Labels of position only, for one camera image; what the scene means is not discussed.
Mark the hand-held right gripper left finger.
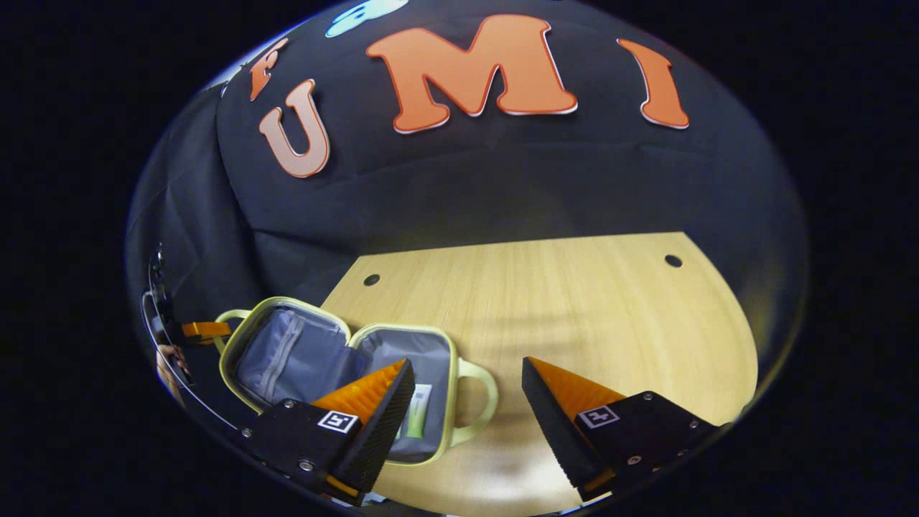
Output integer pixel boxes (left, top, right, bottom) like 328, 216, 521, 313
241, 358, 416, 507

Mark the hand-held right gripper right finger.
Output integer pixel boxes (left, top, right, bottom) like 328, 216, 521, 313
521, 356, 721, 503

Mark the white tube with green cap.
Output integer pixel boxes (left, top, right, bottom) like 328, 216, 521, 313
406, 383, 434, 439

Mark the pale yellow suitcase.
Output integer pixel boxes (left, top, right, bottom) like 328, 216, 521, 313
214, 296, 499, 467

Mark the black backdrop cloth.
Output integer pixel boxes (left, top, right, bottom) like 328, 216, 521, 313
126, 0, 811, 403

